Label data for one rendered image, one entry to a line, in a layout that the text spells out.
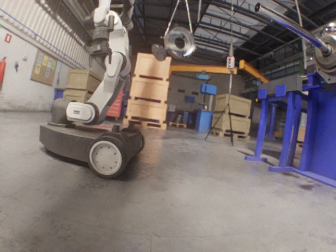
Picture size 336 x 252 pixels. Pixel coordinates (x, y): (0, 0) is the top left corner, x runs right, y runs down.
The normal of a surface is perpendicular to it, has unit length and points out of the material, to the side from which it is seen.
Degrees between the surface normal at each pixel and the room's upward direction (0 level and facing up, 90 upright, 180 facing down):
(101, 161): 90
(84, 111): 90
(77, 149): 90
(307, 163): 90
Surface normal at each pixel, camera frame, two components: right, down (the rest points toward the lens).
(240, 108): 0.22, 0.07
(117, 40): -0.02, 0.04
